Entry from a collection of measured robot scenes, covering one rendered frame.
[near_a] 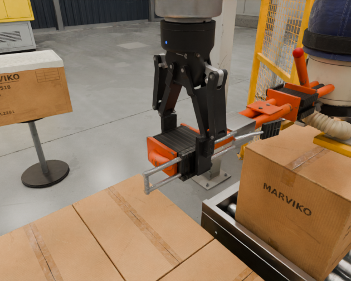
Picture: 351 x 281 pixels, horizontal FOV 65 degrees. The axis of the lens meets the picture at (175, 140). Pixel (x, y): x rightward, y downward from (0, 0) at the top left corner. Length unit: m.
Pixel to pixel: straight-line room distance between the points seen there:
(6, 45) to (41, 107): 5.67
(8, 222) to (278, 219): 1.87
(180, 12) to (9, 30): 7.53
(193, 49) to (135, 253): 0.97
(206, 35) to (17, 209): 2.23
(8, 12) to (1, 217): 5.93
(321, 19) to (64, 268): 1.18
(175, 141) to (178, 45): 0.16
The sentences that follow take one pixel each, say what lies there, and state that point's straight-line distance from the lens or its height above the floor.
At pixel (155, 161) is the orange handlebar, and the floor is 1.25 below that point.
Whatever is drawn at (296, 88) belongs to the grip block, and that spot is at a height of 1.27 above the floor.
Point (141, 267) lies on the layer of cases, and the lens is 1.17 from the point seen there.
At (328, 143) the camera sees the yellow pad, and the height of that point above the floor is 1.13.
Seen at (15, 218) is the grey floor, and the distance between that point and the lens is 2.39.
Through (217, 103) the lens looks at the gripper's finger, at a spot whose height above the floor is 1.35.
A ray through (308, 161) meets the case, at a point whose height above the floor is 0.95.
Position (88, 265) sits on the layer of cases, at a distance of 1.22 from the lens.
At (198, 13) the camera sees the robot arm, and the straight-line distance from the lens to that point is 0.36.
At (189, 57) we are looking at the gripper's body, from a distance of 0.39.
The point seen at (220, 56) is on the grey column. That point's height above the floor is 1.06.
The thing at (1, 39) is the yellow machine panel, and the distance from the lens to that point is 7.82.
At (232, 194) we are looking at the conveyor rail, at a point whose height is 0.59.
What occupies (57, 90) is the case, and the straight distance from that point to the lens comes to 2.23.
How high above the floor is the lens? 1.49
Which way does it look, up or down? 30 degrees down
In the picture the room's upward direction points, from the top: straight up
